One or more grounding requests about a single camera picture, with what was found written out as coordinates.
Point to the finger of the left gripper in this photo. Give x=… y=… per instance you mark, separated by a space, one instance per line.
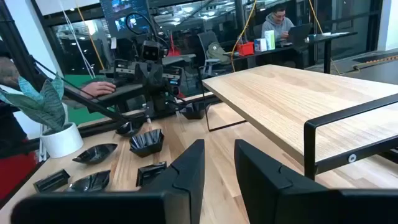
x=141 y=76
x=157 y=77

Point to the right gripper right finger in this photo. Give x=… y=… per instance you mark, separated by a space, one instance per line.
x=264 y=193

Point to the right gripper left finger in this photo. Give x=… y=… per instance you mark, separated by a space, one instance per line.
x=186 y=186

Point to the black wavy square deep bowl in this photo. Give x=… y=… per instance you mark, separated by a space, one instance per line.
x=194 y=111

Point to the black rounded shallow bowl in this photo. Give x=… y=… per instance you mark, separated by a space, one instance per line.
x=90 y=182

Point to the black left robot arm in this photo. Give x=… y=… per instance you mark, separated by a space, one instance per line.
x=160 y=102

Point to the black leaf-shaped plate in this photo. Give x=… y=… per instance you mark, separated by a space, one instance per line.
x=94 y=153

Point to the gray side desk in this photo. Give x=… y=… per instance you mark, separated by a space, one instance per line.
x=124 y=91

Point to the gray upper desk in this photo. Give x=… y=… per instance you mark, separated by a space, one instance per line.
x=178 y=58

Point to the person's hand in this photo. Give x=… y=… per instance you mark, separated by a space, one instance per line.
x=98 y=89

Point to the black fluted square bowl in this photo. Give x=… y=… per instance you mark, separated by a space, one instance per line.
x=146 y=143

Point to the computer monitor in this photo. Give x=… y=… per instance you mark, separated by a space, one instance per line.
x=121 y=9

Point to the gray office chair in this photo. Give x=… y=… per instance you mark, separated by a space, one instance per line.
x=205 y=39

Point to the green backpack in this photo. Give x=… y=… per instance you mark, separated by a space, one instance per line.
x=217 y=52

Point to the red box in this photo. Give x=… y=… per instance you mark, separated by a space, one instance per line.
x=245 y=49

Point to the green plant in white pot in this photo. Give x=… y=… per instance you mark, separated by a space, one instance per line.
x=62 y=143

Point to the white and blue box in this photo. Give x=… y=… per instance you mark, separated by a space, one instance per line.
x=260 y=45

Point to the green and white carton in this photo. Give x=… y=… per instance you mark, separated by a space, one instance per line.
x=270 y=40

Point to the person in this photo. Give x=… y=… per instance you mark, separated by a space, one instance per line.
x=278 y=25
x=9 y=130

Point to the black flat square plate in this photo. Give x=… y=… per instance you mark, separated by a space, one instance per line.
x=51 y=181

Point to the dark laptop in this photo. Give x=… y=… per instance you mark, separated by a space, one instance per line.
x=298 y=34

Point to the black table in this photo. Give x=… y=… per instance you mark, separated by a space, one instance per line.
x=326 y=39

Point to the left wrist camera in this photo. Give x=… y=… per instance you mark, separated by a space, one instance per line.
x=150 y=51

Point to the black diagonal frame strut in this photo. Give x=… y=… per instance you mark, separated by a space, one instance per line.
x=93 y=107

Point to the wooden shelf with black frame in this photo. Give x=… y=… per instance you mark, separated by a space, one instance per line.
x=295 y=102

